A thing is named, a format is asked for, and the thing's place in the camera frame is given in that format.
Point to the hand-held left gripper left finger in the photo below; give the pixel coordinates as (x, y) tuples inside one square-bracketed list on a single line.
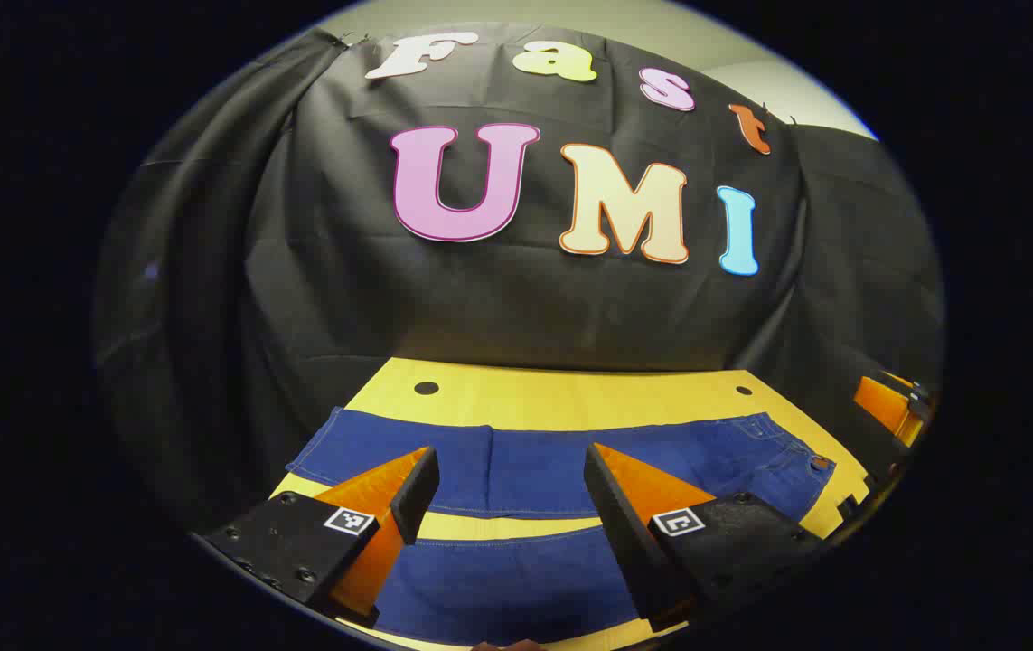
[(417, 497)]

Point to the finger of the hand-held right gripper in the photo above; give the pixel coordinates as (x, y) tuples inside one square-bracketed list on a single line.
[(882, 404)]

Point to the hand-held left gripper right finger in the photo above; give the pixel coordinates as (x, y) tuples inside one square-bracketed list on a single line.
[(611, 524)]

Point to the blue denim jeans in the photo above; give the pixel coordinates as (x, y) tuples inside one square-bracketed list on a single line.
[(525, 470)]

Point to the black backdrop cloth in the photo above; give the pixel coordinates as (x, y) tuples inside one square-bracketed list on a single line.
[(570, 307)]

